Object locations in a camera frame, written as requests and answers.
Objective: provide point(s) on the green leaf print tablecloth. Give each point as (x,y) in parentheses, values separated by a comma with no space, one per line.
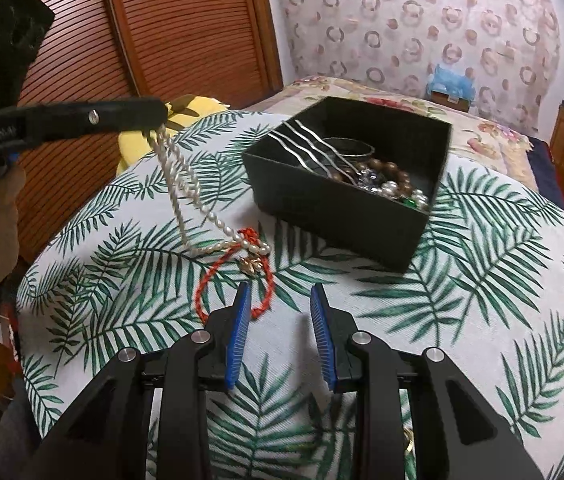
(462,310)

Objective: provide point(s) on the black jewelry box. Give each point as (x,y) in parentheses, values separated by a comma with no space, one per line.
(352,220)

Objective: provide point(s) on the navy blue blanket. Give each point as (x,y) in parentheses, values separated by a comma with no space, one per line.
(547,170)

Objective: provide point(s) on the blue plastic bag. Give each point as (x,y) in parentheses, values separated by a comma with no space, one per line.
(454,80)

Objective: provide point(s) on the yellow plush toy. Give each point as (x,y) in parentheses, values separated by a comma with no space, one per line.
(202,107)

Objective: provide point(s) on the pink circle print curtain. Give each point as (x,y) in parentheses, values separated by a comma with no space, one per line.
(412,20)

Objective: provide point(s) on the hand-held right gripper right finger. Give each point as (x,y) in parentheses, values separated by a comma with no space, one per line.
(323,340)

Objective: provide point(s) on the thin silver bangle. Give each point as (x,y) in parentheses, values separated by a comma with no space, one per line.
(362,155)

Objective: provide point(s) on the silver wavy hair comb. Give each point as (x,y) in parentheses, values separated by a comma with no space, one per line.
(292,141)

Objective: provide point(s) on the purple crystal flower brooch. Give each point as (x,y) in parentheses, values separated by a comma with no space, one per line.
(368,177)

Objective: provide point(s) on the brown louvred wooden wardrobe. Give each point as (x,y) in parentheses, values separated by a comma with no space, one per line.
(187,35)

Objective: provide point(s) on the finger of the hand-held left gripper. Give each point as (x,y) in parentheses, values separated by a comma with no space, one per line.
(112,112)

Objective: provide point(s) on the small cardboard box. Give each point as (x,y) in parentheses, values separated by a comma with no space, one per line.
(449,101)

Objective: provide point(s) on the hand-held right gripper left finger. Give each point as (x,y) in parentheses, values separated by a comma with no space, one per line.
(237,340)

